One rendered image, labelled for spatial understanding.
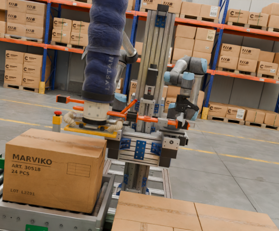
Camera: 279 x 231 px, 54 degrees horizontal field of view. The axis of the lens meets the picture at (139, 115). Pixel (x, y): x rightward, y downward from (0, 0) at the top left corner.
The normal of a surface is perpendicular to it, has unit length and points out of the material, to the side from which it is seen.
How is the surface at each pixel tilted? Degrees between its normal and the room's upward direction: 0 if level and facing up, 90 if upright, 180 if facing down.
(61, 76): 90
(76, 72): 90
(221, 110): 90
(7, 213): 90
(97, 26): 73
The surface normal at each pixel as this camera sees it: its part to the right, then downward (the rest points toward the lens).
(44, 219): -0.04, 0.19
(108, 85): 0.77, -0.02
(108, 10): 0.18, -0.07
